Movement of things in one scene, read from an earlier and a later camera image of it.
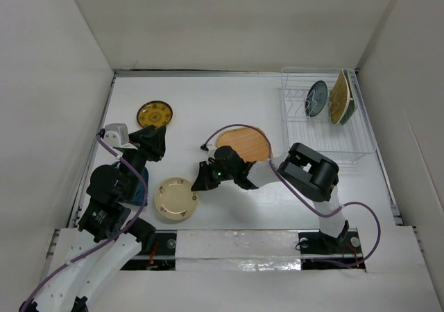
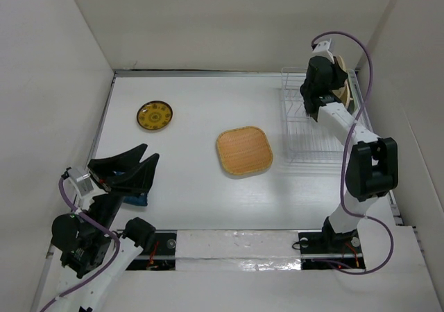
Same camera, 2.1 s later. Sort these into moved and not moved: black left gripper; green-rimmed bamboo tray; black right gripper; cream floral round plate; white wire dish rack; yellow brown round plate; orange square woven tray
Moved: green-rimmed bamboo tray; black left gripper; cream floral round plate; black right gripper
Not moved: yellow brown round plate; orange square woven tray; white wire dish rack
